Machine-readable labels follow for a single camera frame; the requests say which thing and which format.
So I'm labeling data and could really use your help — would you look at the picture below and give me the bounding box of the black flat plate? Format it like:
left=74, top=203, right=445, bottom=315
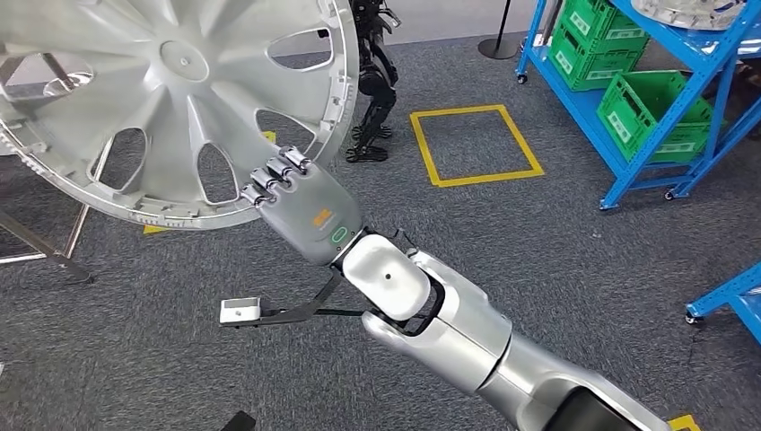
left=220, top=410, right=257, bottom=431

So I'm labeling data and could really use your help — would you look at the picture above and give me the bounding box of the green plastic crate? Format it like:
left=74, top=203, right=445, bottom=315
left=547, top=23, right=643, bottom=92
left=597, top=70, right=714, bottom=164
left=561, top=0, right=651, bottom=55

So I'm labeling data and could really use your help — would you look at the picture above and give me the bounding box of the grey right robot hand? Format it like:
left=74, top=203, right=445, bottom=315
left=239, top=145, right=365, bottom=267

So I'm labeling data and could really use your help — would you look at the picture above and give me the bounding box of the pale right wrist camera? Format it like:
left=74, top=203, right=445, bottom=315
left=220, top=297, right=263, bottom=325

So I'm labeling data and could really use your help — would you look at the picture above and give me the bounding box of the silver wheel hubcap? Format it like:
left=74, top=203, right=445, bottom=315
left=0, top=0, right=361, bottom=232
left=630, top=0, right=748, bottom=32

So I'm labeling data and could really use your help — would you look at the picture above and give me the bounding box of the black humanoid robot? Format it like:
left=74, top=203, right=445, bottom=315
left=345, top=0, right=402, bottom=163

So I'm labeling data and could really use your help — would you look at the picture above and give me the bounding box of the black camera bracket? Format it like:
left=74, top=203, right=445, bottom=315
left=218, top=270, right=363, bottom=330

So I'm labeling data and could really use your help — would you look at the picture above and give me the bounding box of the black stanchion post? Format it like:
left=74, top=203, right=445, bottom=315
left=478, top=0, right=521, bottom=61

